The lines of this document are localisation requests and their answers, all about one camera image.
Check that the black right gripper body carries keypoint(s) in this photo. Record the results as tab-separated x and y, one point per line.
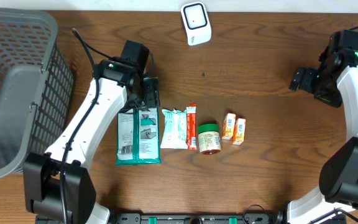
322	86

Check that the white barcode scanner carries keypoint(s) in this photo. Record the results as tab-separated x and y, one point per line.
196	23

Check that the red snack packet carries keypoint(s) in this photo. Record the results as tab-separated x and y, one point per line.
191	127

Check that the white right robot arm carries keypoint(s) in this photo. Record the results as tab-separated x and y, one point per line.
335	83

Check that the green lid white jar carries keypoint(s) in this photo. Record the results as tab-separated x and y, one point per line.
208	139

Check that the grey plastic mesh basket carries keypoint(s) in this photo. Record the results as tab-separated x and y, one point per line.
36	86

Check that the light teal snack packet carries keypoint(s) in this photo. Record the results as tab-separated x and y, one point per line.
175	130

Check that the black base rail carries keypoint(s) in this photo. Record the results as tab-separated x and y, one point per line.
248	218

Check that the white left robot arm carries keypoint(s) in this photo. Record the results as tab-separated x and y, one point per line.
57	184

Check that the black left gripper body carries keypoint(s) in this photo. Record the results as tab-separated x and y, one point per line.
150	97

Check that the orange juice box pair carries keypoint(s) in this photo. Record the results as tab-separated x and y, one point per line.
234	129

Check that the green white wipes pack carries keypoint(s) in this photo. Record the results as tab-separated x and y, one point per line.
138	137

